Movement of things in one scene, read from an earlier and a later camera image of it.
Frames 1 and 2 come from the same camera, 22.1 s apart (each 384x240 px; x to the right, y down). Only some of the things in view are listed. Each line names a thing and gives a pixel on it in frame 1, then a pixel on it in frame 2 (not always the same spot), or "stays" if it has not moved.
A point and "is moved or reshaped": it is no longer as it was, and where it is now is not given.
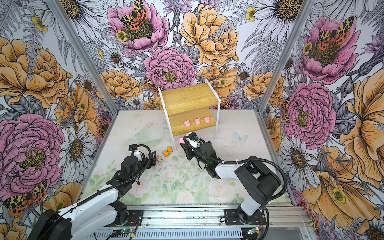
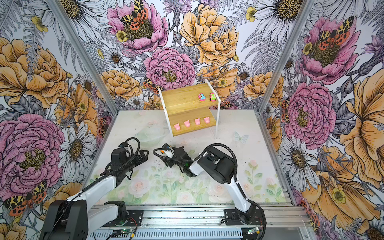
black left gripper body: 142,165 -> 133,161
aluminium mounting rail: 214,217 stays
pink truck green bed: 159,159 is moved or reshaped
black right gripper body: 190,155 -> 170,163
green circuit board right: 252,231 stays
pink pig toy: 180,140 -> 177,127
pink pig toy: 187,123 stays
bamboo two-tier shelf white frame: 190,108 stays
